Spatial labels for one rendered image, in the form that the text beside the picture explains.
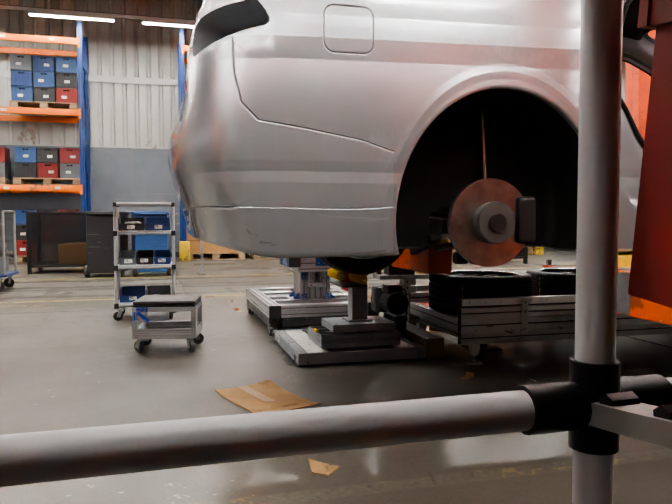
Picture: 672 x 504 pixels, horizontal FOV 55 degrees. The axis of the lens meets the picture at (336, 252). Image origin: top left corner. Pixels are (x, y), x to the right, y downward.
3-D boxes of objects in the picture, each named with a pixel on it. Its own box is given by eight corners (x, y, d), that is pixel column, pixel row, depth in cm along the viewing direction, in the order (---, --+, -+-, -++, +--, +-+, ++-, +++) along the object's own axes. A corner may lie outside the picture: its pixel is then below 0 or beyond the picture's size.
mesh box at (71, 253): (26, 274, 1011) (24, 211, 1006) (38, 270, 1095) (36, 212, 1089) (112, 272, 1040) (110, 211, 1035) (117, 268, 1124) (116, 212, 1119)
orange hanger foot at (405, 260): (427, 274, 402) (428, 218, 400) (398, 267, 453) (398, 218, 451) (452, 273, 406) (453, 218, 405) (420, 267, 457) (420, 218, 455)
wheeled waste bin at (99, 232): (83, 277, 946) (82, 210, 941) (95, 274, 1009) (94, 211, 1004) (121, 277, 951) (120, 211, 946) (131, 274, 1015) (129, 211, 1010)
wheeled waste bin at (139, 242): (133, 277, 957) (132, 211, 951) (129, 273, 1016) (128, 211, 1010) (171, 276, 977) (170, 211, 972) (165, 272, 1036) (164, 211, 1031)
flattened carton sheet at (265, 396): (264, 421, 278) (264, 413, 278) (214, 392, 324) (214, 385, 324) (324, 409, 295) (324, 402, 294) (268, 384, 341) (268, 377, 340)
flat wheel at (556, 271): (560, 296, 495) (561, 265, 493) (646, 305, 443) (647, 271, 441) (505, 303, 454) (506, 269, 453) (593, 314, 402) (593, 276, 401)
